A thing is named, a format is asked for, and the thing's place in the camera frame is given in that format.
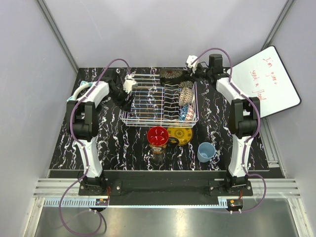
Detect white wire dish rack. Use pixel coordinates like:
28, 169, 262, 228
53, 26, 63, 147
119, 74, 199, 128

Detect blue triangle patterned bowl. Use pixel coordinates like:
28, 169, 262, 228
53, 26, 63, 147
179, 104, 195, 121

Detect aluminium front rail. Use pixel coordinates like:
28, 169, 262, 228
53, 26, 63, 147
34, 178, 300, 208

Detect white dry-erase board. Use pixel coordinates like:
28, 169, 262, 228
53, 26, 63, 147
232, 46, 302, 118

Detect light blue cup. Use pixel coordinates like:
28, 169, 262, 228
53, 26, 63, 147
197, 142, 216, 163

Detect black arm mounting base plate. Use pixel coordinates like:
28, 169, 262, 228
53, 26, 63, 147
79, 171, 253, 206

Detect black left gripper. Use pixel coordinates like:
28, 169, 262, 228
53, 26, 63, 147
107, 85, 134, 113

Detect red interior mug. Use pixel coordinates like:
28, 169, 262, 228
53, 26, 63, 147
147, 126, 179, 154

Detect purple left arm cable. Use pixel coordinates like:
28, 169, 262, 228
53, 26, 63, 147
59, 58, 131, 234

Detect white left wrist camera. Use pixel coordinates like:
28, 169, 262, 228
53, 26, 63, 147
123, 75, 138, 94

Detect black floral square plate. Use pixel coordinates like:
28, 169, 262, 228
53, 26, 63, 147
159, 68, 195, 88

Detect yellow patterned plate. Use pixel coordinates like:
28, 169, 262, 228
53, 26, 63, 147
167, 127, 193, 146

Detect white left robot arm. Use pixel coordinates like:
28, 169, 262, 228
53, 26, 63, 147
66, 70, 137, 196

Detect brown patterned bowl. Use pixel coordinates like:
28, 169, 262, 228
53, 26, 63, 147
179, 87, 194, 107

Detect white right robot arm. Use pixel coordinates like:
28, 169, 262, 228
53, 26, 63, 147
186, 54, 260, 196

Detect teal cat-ear headphones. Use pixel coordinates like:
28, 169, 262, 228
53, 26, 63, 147
67, 81, 93, 102

